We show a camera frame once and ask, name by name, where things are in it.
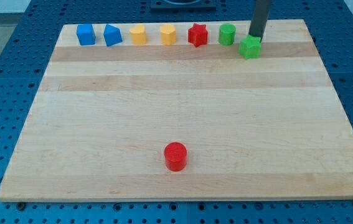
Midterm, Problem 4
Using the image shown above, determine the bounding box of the blue triangular block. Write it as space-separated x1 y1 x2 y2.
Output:
103 24 123 47

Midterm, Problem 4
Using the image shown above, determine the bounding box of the green star block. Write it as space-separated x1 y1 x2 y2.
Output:
238 35 261 59

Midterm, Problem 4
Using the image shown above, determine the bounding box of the red cylinder block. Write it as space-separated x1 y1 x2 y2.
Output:
164 142 187 172

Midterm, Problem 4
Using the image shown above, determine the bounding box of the yellow heart block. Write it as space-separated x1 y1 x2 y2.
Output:
129 24 147 45

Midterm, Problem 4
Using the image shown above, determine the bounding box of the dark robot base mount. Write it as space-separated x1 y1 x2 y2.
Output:
149 0 217 10

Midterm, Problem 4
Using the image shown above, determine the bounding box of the light wooden board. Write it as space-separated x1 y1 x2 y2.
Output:
0 19 353 202

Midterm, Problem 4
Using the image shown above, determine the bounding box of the red star block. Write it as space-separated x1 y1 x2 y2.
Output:
187 23 208 47

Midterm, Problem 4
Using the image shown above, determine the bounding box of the yellow pentagon block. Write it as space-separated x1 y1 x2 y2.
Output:
160 24 177 45

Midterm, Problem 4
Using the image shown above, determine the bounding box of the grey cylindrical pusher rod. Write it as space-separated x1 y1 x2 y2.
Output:
248 0 272 40

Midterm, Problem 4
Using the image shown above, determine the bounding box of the blue cube block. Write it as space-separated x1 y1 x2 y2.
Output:
76 24 96 45

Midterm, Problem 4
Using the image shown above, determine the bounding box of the green cylinder block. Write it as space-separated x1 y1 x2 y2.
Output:
218 23 236 45

